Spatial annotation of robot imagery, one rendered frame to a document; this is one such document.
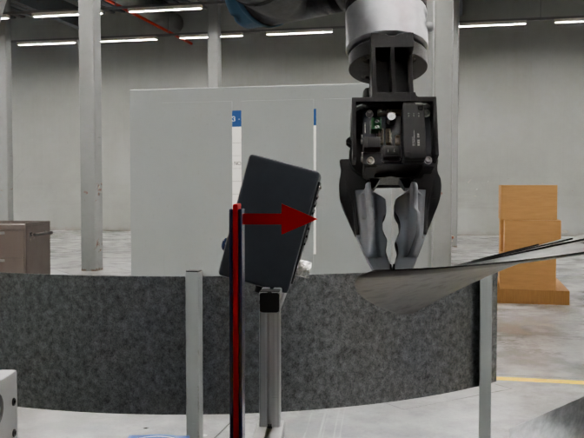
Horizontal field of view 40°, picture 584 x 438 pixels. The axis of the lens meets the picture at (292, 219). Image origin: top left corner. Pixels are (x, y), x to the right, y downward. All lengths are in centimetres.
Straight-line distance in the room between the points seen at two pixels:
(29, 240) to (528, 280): 492
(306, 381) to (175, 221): 469
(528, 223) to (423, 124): 795
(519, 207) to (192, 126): 356
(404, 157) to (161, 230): 640
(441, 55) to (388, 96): 1007
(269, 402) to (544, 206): 754
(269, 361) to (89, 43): 1096
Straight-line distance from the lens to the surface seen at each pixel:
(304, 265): 124
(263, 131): 675
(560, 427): 68
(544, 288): 869
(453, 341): 264
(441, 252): 1065
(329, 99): 666
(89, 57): 1199
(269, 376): 118
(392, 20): 73
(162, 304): 234
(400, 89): 71
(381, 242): 70
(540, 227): 862
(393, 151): 67
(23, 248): 722
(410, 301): 75
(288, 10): 79
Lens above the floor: 120
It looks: 2 degrees down
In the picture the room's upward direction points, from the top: straight up
